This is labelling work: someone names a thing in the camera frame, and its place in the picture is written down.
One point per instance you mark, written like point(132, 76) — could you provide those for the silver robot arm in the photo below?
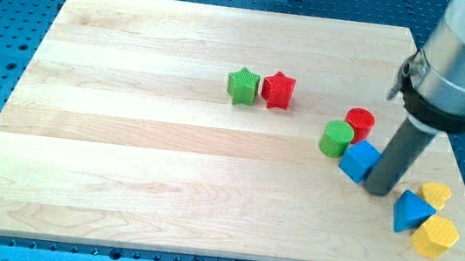
point(432, 81)

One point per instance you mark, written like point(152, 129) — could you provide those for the blue triangle block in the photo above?
point(410, 211)

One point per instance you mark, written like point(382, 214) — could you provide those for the green star block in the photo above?
point(243, 86)

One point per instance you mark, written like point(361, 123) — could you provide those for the red star block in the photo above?
point(277, 90)

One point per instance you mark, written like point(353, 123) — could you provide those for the light wooden board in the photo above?
point(121, 132)

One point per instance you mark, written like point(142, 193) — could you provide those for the green cylinder block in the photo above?
point(336, 137)

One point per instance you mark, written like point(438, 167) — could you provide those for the blue cube block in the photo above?
point(358, 160)

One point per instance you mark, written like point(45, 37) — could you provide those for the red cylinder block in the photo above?
point(362, 121)

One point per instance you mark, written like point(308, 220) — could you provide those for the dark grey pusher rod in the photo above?
point(402, 150)

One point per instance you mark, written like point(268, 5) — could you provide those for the yellow heart block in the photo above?
point(434, 193)

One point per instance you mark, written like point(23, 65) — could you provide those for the yellow hexagon block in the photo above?
point(435, 236)

